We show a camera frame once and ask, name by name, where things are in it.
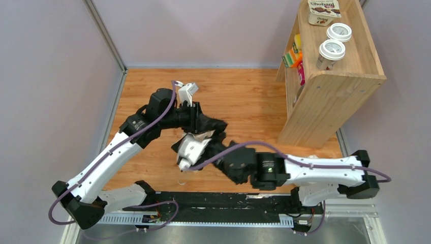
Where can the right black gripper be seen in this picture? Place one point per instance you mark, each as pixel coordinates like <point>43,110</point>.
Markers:
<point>213,148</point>

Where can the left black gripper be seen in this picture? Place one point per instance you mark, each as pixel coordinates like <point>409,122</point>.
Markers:
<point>195,119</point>

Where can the black and beige folding umbrella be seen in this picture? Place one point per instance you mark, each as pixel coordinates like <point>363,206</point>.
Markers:
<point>215,141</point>

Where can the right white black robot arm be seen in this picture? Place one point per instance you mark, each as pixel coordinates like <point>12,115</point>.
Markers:
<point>316,179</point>

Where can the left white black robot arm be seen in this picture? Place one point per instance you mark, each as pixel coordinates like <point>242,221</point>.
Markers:
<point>84,198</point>

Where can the wooden shelf unit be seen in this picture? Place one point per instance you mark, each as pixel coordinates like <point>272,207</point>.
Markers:
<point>328,98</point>

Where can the green orange sponge pack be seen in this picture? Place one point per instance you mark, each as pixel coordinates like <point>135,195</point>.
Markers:
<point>292,58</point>

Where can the pink package on shelf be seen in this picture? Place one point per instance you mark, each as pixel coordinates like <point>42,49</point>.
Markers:
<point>300,72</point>

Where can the yellow green item on shelf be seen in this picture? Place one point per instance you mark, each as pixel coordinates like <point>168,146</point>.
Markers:
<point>296,45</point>

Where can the near white lidded cup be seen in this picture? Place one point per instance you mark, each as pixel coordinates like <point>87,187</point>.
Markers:
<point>330,52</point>

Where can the white lidded cup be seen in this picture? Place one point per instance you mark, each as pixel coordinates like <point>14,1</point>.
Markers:
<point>340,32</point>
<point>330,52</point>

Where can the Chobani yogurt cup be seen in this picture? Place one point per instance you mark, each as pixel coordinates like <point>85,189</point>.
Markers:
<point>322,12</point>

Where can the far white lidded cup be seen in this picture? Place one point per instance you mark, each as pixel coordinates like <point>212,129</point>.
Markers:
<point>340,32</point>

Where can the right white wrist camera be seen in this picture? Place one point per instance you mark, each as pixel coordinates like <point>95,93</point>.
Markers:
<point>190,151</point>

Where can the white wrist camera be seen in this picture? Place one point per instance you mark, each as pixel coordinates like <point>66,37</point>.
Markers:
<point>190,151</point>
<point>186,92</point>

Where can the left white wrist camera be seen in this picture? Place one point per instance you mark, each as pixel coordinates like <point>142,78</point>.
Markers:
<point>186,92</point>

